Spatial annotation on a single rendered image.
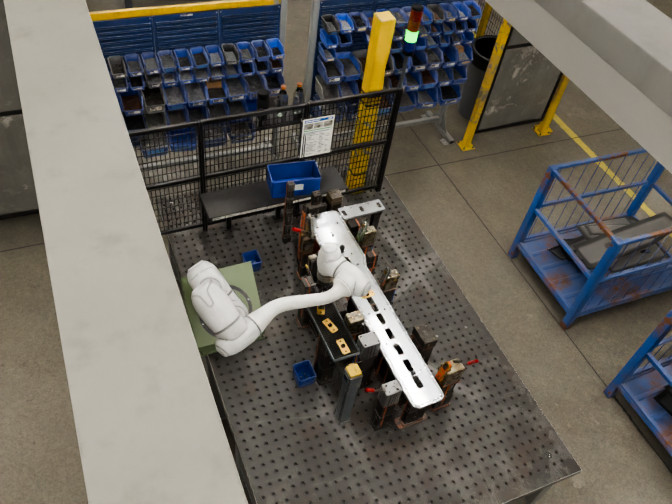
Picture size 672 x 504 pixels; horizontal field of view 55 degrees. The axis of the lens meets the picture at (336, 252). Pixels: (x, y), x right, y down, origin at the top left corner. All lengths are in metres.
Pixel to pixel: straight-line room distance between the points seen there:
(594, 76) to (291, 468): 2.62
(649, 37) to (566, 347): 4.14
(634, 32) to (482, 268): 4.34
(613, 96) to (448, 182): 4.93
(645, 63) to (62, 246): 0.76
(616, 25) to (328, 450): 2.70
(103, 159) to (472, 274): 4.75
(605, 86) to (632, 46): 0.07
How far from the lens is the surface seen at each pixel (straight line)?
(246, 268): 3.53
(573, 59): 1.07
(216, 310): 2.66
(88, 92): 0.60
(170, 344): 0.41
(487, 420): 3.63
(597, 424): 4.77
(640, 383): 4.90
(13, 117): 4.74
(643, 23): 1.04
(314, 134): 3.96
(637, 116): 0.99
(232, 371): 3.55
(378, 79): 3.98
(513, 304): 5.11
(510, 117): 6.50
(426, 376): 3.30
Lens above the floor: 3.73
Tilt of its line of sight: 47 degrees down
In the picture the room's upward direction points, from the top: 10 degrees clockwise
